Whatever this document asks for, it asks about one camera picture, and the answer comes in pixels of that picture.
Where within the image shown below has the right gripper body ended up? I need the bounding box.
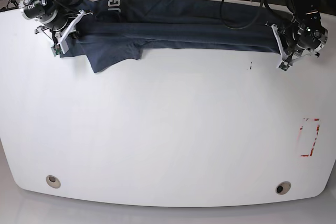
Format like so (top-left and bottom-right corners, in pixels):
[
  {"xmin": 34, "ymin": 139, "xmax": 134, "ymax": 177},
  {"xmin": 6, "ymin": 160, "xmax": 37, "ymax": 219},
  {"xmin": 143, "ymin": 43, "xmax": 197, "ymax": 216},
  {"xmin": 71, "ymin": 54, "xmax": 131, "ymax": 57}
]
[{"xmin": 34, "ymin": 10, "xmax": 92, "ymax": 51}]

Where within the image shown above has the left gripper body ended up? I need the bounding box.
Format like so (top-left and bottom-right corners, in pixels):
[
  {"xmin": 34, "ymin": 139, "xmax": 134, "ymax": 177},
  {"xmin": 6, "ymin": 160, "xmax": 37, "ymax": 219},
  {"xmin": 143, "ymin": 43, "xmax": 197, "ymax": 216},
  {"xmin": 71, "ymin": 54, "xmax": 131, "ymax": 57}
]
[{"xmin": 267, "ymin": 24, "xmax": 320, "ymax": 67}]

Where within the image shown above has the dark blue T-shirt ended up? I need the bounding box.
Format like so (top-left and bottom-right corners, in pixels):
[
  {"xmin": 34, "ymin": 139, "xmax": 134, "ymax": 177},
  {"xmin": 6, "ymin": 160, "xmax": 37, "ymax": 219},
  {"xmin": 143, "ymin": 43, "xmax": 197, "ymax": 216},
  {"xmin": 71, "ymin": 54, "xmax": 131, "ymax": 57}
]
[{"xmin": 66, "ymin": 0, "xmax": 279, "ymax": 73}]

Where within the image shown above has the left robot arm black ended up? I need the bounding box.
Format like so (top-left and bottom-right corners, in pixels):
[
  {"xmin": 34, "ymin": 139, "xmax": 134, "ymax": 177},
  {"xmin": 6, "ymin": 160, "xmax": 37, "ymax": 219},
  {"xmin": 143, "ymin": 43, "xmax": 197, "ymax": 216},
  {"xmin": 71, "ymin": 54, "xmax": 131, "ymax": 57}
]
[{"xmin": 219, "ymin": 0, "xmax": 328, "ymax": 71}]

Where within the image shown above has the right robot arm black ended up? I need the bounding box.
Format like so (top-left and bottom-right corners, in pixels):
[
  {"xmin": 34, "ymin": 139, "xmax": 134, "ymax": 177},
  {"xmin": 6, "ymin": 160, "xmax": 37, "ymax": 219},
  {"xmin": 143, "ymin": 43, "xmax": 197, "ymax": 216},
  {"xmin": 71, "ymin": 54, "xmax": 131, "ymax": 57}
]
[{"xmin": 19, "ymin": 0, "xmax": 93, "ymax": 56}]

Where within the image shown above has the red tape rectangle marking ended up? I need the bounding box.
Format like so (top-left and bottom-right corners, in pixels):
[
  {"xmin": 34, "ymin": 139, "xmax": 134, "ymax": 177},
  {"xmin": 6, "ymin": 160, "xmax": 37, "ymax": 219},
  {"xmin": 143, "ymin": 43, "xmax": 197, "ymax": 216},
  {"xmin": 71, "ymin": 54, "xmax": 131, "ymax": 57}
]
[{"xmin": 297, "ymin": 118, "xmax": 320, "ymax": 157}]

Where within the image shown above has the right table cable grommet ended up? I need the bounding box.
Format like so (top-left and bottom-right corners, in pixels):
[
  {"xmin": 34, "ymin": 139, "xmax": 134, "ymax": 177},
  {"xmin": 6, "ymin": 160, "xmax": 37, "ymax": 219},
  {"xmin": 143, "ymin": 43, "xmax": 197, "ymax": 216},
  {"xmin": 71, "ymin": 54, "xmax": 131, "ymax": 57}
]
[{"xmin": 276, "ymin": 182, "xmax": 291, "ymax": 195}]

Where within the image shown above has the table cable grommet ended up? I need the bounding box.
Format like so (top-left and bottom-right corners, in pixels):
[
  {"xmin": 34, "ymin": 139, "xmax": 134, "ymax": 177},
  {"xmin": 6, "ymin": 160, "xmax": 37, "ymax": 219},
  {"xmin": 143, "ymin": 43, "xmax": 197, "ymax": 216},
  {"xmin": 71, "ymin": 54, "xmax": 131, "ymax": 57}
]
[
  {"xmin": 46, "ymin": 175, "xmax": 61, "ymax": 189},
  {"xmin": 276, "ymin": 182, "xmax": 291, "ymax": 195}
]

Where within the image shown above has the left table cable grommet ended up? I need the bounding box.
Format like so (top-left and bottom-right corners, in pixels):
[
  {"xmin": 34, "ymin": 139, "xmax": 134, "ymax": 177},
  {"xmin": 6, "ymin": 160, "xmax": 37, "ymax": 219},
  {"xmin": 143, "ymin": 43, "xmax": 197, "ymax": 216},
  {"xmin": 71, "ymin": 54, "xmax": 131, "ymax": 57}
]
[{"xmin": 46, "ymin": 175, "xmax": 61, "ymax": 189}]

